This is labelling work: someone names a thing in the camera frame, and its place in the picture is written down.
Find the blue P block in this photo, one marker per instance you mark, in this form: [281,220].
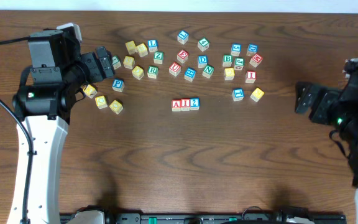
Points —
[118,85]

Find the red i block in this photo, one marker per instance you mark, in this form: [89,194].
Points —
[251,77]
[185,104]

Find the red U block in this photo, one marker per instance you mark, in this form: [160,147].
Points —
[174,69]

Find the yellow C block bottom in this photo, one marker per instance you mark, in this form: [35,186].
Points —
[101,102]

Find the yellow c block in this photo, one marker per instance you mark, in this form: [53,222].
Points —
[101,102]
[138,72]

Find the blue d block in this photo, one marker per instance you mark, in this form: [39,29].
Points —
[202,61]
[252,50]

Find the red E block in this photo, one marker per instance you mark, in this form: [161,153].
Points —
[182,56]

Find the blue L block top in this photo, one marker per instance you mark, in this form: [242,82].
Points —
[182,37]

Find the blue T block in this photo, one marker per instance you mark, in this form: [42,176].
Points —
[238,94]

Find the green J block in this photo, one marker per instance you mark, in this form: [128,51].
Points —
[238,63]

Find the green L block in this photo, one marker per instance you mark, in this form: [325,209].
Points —
[116,62]

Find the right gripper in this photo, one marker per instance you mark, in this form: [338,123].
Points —
[326,98]

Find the green N block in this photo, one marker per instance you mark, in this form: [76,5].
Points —
[208,71]

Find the blue 5 block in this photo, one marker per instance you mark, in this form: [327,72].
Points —
[236,49]

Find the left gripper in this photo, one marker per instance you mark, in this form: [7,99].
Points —
[94,74]

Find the red M block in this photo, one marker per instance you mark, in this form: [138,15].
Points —
[256,60]

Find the red A block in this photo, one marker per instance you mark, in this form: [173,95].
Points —
[176,105]

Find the yellow S block lower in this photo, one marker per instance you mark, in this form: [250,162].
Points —
[129,62]

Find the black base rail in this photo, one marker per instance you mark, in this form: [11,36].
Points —
[252,214]

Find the green 4 block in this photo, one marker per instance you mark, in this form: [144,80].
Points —
[203,44]

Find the blue D block right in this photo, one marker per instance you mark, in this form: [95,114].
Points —
[252,50]

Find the yellow O block bottom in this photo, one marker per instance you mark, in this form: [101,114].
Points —
[116,106]

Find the green B block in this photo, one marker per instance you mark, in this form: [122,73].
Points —
[227,60]

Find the yellow S block upper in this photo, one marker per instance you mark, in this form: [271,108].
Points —
[142,50]

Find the blue D block centre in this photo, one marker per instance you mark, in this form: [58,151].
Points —
[202,61]

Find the yellow W block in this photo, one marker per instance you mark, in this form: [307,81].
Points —
[131,47]

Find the yellow block centre right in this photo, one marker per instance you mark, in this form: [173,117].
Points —
[229,73]

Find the blue L block left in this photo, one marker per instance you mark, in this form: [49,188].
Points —
[152,45]

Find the yellow C block centre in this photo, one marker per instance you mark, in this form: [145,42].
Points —
[138,72]

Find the green R block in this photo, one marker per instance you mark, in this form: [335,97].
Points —
[152,72]

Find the yellow block far left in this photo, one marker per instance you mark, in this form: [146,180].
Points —
[90,91]

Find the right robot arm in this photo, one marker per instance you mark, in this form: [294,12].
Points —
[336,108]

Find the blue H block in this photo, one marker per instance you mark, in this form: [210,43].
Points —
[189,74]

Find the green Z block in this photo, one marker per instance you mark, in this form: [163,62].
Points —
[158,57]

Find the yellow block far right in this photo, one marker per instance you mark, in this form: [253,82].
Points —
[257,94]

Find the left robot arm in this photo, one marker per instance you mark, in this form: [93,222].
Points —
[47,93]

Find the blue 2 block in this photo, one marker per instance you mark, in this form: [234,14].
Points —
[194,104]

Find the yellow s block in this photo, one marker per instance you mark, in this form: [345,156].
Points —
[142,50]
[129,62]

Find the blue l block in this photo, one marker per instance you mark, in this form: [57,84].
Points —
[152,45]
[182,37]

